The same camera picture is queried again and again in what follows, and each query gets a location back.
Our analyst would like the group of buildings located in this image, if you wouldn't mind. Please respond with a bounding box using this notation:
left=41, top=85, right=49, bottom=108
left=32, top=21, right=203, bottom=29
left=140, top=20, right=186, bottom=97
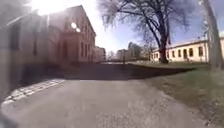
left=93, top=41, right=144, bottom=63

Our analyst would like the grey asphalt path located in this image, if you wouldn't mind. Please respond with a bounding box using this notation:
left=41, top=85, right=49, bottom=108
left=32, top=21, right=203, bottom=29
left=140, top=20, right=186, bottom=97
left=0, top=61, right=216, bottom=128

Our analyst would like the brick building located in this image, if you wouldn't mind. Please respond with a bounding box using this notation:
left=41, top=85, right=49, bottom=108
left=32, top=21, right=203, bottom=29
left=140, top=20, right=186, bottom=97
left=0, top=4, right=98, bottom=88

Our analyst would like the large bare tree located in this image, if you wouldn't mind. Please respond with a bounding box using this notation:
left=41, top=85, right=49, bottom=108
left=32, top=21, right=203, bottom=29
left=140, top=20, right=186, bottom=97
left=97, top=0, right=198, bottom=65

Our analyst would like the long yellow building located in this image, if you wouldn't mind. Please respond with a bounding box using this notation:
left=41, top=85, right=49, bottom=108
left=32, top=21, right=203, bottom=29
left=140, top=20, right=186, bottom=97
left=149, top=36, right=224, bottom=64

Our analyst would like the cobblestone strip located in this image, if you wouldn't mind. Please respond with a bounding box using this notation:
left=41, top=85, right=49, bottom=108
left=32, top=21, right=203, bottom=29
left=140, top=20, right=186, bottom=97
left=1, top=77, right=67, bottom=103

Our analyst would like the grass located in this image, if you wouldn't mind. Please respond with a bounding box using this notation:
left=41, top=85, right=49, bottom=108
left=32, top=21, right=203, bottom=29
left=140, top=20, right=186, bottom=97
left=127, top=61, right=224, bottom=128

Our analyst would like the tree trunk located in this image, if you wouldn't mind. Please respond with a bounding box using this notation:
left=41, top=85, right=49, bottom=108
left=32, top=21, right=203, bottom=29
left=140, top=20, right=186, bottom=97
left=199, top=0, right=224, bottom=71

